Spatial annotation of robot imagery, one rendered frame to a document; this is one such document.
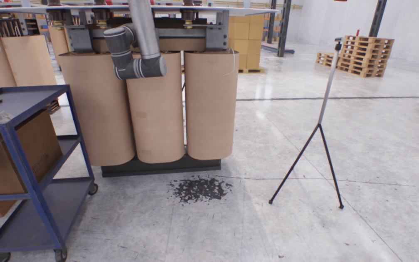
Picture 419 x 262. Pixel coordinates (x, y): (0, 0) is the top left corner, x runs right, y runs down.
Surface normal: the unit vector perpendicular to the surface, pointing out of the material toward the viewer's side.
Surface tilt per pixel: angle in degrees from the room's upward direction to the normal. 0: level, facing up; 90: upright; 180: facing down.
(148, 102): 90
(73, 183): 0
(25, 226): 0
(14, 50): 90
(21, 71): 90
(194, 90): 90
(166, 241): 0
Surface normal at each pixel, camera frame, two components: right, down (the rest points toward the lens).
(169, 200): 0.02, -0.90
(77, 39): 0.14, 0.44
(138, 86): -0.11, 0.44
